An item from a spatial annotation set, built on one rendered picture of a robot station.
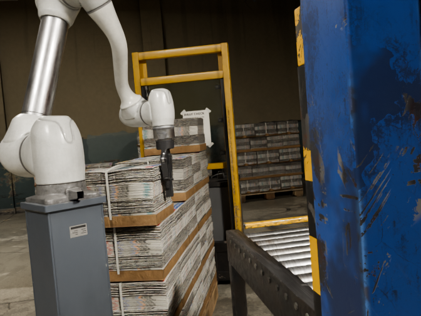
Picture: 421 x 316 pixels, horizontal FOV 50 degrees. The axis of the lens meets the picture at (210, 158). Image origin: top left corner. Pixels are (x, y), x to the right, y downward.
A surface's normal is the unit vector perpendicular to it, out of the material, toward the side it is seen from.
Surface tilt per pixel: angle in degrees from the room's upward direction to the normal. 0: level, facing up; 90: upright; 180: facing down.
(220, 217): 90
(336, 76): 90
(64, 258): 90
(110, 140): 90
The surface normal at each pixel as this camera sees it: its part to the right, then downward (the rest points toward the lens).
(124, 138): 0.18, 0.04
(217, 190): -0.14, 0.07
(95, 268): 0.68, -0.02
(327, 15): -0.98, 0.09
